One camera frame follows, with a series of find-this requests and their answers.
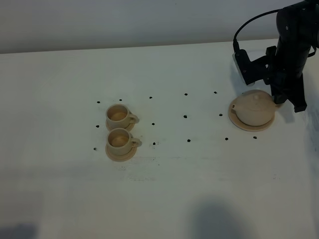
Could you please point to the beige near cup saucer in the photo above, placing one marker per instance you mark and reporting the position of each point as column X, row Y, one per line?
column 120, row 158

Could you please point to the beige far cup saucer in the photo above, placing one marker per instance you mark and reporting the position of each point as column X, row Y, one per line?
column 129, row 126

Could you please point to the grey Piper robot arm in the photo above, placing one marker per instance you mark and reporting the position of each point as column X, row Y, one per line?
column 298, row 28

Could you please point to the beige far teacup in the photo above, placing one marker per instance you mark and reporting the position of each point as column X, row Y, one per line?
column 119, row 115

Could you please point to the beige cup saucer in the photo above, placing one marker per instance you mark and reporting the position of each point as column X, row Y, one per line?
column 120, row 158
column 129, row 126

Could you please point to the beige near teacup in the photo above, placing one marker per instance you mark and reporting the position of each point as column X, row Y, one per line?
column 120, row 141

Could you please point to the beige round teapot saucer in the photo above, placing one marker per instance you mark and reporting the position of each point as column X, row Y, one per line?
column 235, row 120

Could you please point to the beige ceramic teapot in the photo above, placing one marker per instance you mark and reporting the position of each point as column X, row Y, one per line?
column 254, row 108

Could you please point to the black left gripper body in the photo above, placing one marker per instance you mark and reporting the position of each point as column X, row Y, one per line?
column 287, row 59

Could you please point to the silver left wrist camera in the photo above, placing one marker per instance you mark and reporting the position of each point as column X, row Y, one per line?
column 250, row 71

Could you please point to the beige teacup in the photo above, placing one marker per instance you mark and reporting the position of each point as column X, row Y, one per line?
column 119, row 115
column 120, row 141

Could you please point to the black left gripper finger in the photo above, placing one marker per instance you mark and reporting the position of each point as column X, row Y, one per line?
column 296, row 94
column 280, row 92

